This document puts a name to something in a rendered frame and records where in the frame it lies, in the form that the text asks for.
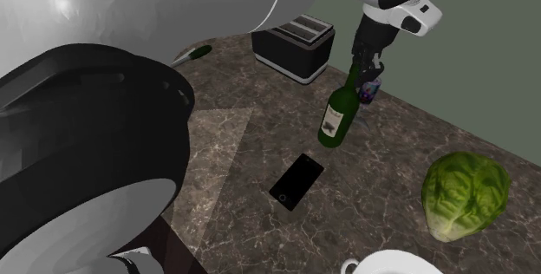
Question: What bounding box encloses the colourful drink can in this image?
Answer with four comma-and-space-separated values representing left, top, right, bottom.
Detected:
358, 77, 383, 107

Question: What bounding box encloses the black toaster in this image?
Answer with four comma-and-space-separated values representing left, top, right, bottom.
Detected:
251, 13, 336, 86

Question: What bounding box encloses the green wine bottle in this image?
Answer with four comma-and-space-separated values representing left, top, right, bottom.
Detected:
317, 62, 362, 149

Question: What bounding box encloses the black smartphone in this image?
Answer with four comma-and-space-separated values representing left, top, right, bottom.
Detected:
268, 153, 326, 212

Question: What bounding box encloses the green lettuce head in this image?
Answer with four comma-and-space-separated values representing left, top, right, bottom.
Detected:
420, 151, 512, 244

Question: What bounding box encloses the white cup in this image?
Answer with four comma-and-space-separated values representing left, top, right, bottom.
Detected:
340, 249, 445, 274

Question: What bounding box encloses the green-handled knife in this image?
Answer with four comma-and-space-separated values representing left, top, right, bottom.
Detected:
171, 44, 213, 69

